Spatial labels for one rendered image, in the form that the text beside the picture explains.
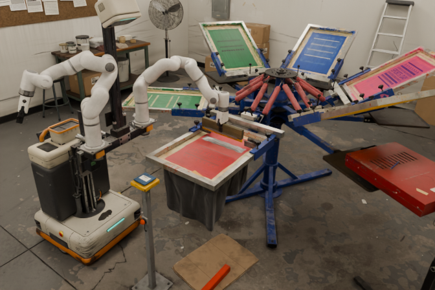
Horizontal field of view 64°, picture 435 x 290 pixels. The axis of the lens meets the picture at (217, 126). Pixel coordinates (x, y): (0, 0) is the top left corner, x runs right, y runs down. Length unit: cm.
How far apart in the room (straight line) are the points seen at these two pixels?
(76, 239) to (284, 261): 166
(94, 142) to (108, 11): 78
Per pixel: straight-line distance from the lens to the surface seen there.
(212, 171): 231
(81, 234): 299
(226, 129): 253
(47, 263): 326
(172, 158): 246
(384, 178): 226
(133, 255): 313
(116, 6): 206
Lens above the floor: 222
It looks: 26 degrees down
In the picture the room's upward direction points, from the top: 2 degrees clockwise
